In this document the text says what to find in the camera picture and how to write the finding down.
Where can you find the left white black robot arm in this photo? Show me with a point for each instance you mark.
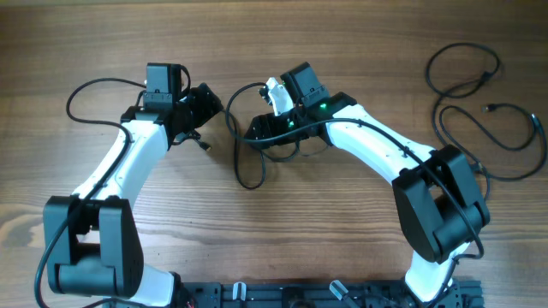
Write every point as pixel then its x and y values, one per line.
pixel 92 246

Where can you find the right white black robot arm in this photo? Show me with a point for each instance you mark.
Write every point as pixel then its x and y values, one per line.
pixel 439 204

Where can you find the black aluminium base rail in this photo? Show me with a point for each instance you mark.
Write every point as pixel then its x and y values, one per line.
pixel 368 294

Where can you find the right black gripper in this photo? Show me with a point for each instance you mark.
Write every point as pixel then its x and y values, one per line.
pixel 266 125

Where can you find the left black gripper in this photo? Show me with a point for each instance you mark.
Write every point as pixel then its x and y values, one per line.
pixel 206 103

